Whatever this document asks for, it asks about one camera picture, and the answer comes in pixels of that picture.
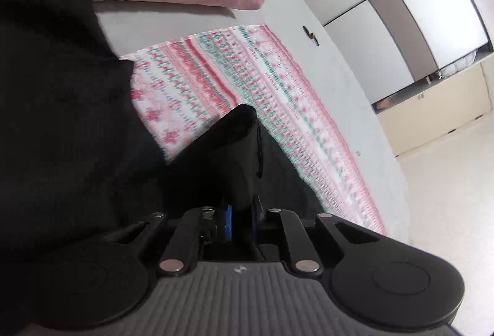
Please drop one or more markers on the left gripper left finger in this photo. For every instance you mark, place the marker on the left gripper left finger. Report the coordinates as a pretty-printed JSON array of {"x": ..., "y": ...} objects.
[{"x": 216, "y": 225}]

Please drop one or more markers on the white panel wardrobe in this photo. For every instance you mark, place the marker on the white panel wardrobe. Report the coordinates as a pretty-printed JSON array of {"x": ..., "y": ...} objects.
[{"x": 391, "y": 45}]

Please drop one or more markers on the red green patterned blanket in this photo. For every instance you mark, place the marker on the red green patterned blanket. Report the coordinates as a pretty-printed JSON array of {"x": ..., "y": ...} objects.
[{"x": 182, "y": 87}]

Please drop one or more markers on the beige low cabinet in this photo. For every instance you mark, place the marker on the beige low cabinet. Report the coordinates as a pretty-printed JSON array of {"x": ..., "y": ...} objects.
[{"x": 437, "y": 111}]

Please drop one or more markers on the black pants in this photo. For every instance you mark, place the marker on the black pants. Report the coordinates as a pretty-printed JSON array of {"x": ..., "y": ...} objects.
[{"x": 85, "y": 188}]

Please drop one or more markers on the small dark object on bed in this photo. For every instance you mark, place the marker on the small dark object on bed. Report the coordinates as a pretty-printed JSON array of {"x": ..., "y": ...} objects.
[{"x": 311, "y": 36}]

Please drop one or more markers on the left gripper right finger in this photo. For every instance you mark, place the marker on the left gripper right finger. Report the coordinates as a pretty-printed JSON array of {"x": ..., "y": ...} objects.
[{"x": 258, "y": 227}]

